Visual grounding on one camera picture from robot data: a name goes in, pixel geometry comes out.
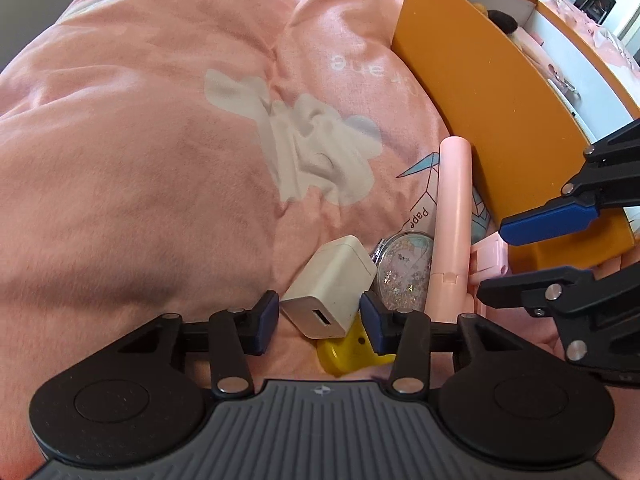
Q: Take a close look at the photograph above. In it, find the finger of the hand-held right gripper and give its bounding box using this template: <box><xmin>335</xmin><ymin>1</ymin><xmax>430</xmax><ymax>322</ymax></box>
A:
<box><xmin>500</xmin><ymin>120</ymin><xmax>640</xmax><ymax>247</ymax></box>
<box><xmin>477</xmin><ymin>260</ymin><xmax>640</xmax><ymax>386</ymax></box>

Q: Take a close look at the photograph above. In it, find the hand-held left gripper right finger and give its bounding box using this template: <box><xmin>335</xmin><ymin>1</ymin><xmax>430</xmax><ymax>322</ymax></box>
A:
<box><xmin>360</xmin><ymin>291</ymin><xmax>511</xmax><ymax>395</ymax></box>

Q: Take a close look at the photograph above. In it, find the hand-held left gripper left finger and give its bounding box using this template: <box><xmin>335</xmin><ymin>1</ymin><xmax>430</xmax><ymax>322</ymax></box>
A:
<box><xmin>120</xmin><ymin>290</ymin><xmax>280</xmax><ymax>396</ymax></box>

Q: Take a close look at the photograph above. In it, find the white usb charger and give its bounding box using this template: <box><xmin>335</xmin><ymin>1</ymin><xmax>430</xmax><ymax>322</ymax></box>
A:
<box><xmin>280</xmin><ymin>235</ymin><xmax>378</xmax><ymax>340</ymax></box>

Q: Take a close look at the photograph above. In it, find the pink plastic stand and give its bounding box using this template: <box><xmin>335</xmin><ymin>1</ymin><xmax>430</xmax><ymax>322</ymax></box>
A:
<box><xmin>469</xmin><ymin>232</ymin><xmax>512</xmax><ymax>313</ymax></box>

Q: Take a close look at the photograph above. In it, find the orange cardboard box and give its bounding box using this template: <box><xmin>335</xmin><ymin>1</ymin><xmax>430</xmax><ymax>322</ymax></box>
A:
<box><xmin>391</xmin><ymin>0</ymin><xmax>640</xmax><ymax>273</ymax></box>

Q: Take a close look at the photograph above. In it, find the pink fabric pouch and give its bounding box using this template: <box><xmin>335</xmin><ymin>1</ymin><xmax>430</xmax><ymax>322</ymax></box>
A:
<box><xmin>515</xmin><ymin>27</ymin><xmax>557</xmax><ymax>70</ymax></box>

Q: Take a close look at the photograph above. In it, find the yellow plastic toy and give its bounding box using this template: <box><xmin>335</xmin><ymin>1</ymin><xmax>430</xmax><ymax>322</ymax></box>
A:
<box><xmin>317</xmin><ymin>320</ymin><xmax>396</xmax><ymax>376</ymax></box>

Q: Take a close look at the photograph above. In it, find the glitter compact mirror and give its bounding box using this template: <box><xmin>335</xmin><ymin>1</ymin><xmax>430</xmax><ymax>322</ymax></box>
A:
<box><xmin>372</xmin><ymin>236</ymin><xmax>435</xmax><ymax>321</ymax></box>

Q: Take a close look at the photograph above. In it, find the pink plastic tube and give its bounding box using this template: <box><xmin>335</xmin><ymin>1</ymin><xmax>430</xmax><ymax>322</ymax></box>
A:
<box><xmin>425</xmin><ymin>136</ymin><xmax>473</xmax><ymax>328</ymax></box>

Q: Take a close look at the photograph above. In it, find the pink printed blanket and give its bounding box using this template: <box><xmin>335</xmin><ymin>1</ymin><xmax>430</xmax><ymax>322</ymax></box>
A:
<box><xmin>0</xmin><ymin>0</ymin><xmax>640</xmax><ymax>461</ymax></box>

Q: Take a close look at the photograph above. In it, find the black and white plush toy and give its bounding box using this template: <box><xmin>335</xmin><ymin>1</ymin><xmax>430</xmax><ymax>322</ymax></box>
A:
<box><xmin>486</xmin><ymin>9</ymin><xmax>523</xmax><ymax>36</ymax></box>

